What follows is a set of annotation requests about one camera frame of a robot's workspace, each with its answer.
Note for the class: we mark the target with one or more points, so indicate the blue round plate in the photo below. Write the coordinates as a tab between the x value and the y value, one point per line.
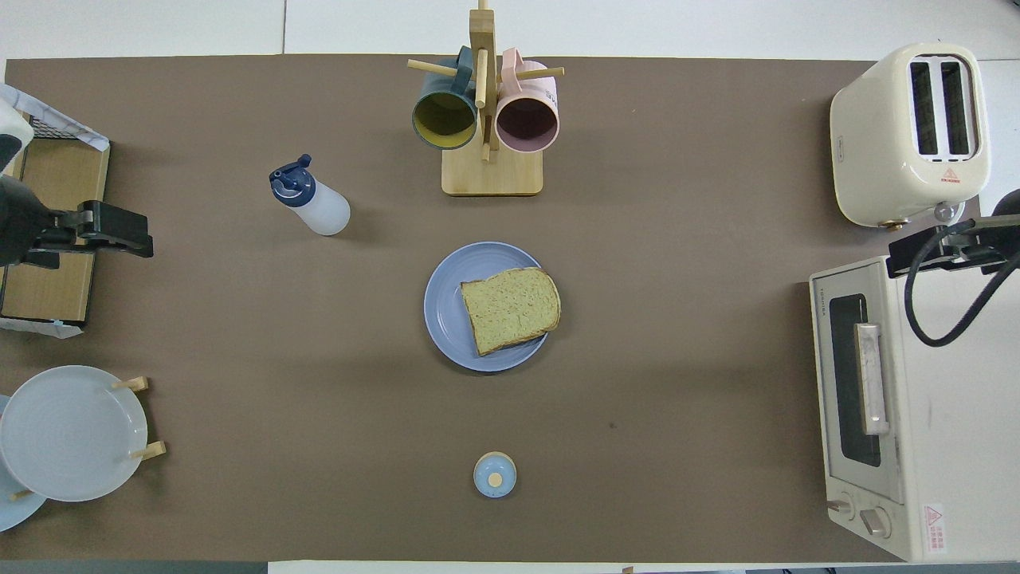
442	311

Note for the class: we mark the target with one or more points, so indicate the light blue plate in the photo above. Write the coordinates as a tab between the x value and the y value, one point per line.
12	514

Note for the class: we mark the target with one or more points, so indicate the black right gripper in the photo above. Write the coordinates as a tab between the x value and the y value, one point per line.
1000	235

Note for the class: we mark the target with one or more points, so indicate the cream two-slot toaster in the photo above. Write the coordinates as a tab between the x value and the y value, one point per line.
868	151

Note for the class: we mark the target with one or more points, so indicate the toasted bread slice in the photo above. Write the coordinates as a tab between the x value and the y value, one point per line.
510	311

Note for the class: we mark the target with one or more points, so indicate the wooden stepped shelf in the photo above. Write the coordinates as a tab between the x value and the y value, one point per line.
60	175

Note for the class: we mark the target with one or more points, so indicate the white grid-pattern cloth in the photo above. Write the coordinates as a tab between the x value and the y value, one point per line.
56	119

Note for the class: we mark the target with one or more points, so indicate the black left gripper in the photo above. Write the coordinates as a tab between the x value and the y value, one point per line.
24	227

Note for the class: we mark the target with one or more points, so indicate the pink ribbed mug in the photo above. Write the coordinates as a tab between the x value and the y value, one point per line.
526	123

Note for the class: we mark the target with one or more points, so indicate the brown table mat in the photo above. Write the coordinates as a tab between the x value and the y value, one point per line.
677	359

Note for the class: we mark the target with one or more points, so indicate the grey-blue plate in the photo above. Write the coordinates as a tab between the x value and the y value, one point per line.
72	434

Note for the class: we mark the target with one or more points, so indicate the wooden plate rack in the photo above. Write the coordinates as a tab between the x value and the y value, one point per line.
139	384

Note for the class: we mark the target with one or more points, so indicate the translucent squeeze bottle blue cap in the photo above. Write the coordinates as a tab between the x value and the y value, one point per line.
323	211

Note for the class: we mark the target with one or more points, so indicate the white toaster oven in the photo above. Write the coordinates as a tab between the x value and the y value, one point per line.
956	414

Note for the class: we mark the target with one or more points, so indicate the dark teal mug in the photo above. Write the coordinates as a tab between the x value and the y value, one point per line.
444	119

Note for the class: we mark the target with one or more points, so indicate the wooden mug tree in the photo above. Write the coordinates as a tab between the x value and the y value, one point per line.
492	175

